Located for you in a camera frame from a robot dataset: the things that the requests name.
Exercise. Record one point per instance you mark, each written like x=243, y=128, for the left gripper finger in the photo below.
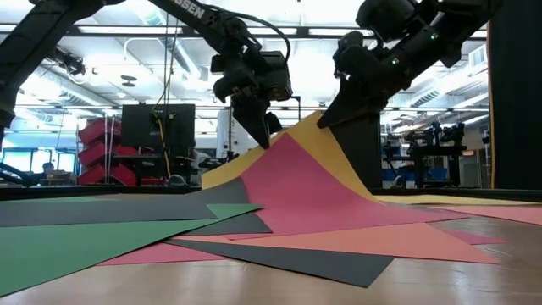
x=274, y=123
x=252, y=123

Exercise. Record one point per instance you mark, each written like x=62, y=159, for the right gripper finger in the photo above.
x=343, y=114

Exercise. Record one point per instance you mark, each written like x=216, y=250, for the red paper sheet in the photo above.
x=305, y=199
x=169, y=254

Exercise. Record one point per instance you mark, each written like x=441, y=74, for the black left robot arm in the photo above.
x=25, y=46

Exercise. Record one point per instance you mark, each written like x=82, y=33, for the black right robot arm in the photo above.
x=444, y=21

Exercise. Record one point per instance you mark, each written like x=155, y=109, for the white pillar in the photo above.
x=224, y=135

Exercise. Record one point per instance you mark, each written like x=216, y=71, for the black background robot arms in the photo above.
x=220, y=162

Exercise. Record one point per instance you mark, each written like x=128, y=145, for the black divider board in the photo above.
x=364, y=161

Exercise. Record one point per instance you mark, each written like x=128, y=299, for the black background robot workstation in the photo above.
x=436, y=150

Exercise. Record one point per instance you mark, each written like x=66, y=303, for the white air vent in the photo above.
x=478, y=56

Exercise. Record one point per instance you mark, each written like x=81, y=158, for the black monitor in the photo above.
x=139, y=127

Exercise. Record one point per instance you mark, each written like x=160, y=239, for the black ceiling discs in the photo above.
x=128, y=78

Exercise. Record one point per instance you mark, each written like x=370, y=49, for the blue board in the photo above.
x=440, y=174

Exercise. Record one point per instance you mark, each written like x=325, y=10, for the black partition panel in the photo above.
x=516, y=84

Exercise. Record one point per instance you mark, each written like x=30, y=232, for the person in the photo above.
x=48, y=167

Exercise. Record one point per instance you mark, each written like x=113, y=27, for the black slanted bar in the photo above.
x=17, y=175

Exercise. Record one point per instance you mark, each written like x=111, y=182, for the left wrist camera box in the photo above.
x=277, y=76

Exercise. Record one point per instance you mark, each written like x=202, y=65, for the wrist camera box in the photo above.
x=277, y=76
x=348, y=48

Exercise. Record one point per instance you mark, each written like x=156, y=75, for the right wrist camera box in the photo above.
x=348, y=48

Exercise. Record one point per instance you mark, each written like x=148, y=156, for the silver ceiling duct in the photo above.
x=186, y=59

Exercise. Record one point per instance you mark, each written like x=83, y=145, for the black ceiling light rail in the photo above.
x=127, y=30

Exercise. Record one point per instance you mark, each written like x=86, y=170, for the black aluminium table frame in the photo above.
x=84, y=191

